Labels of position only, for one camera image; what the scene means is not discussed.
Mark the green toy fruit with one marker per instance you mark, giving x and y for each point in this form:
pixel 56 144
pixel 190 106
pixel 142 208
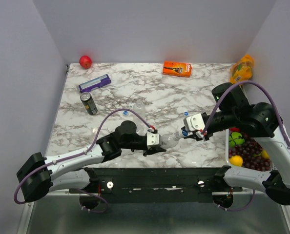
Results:
pixel 235 138

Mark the purple grape bunch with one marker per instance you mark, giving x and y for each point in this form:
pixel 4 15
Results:
pixel 250 153

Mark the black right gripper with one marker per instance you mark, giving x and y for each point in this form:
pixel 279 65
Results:
pixel 194 136

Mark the clear plastic bottle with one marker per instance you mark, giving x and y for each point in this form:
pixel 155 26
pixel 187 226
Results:
pixel 171 140
pixel 139 108

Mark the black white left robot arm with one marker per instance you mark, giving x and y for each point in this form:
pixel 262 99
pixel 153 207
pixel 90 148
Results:
pixel 40 175

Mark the orange razor box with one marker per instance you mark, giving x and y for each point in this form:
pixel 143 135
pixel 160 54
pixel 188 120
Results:
pixel 179 69

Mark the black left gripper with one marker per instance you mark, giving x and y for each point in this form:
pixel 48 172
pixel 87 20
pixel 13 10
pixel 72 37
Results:
pixel 154 149

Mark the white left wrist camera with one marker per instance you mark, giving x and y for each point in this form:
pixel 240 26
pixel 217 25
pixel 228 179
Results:
pixel 152 140

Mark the yellow lemon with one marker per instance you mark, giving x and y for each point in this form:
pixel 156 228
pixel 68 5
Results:
pixel 264 154
pixel 236 160

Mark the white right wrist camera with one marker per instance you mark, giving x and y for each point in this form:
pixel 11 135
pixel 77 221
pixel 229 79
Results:
pixel 194 123

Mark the red apple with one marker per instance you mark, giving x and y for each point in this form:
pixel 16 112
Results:
pixel 85 62

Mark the white plastic basket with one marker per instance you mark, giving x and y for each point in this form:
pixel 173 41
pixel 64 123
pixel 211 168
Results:
pixel 250 163

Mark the red dragon fruit toy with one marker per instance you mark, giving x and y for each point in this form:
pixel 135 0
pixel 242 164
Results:
pixel 234 129

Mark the orange snack bag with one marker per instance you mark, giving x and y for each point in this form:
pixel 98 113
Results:
pixel 242 70

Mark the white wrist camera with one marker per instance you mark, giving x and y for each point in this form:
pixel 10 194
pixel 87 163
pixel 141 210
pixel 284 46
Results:
pixel 152 140
pixel 194 123

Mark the purple white flat box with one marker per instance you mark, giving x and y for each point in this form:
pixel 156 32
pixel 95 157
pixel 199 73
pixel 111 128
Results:
pixel 94 84

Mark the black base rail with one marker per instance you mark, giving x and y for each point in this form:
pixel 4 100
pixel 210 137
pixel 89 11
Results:
pixel 157 185

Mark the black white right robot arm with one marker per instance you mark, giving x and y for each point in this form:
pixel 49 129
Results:
pixel 263 123

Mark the black drink can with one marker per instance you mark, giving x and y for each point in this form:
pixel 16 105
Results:
pixel 88 103

